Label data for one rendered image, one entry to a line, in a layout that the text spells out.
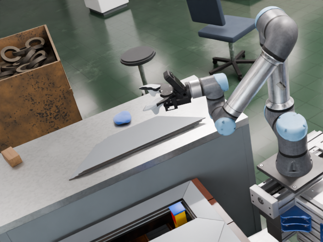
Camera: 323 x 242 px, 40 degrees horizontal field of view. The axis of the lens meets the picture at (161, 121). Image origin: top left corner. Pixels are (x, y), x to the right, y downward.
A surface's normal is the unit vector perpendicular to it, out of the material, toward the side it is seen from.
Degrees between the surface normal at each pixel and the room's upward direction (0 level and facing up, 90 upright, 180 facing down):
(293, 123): 8
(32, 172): 0
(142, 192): 90
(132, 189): 90
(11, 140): 90
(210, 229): 0
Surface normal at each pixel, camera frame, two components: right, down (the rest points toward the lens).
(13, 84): 0.33, 0.46
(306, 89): -0.21, -0.82
